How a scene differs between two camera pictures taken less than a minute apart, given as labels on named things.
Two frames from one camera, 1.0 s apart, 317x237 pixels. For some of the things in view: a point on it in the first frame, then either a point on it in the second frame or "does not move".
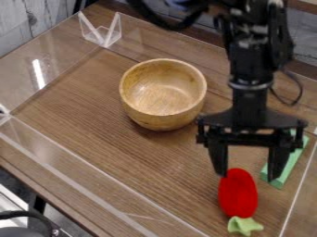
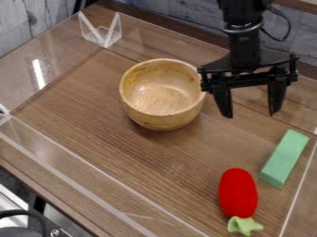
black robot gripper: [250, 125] → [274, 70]
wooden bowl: [162, 91] does not move
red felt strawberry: [238, 196] does not move
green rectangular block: [294, 152] does not move
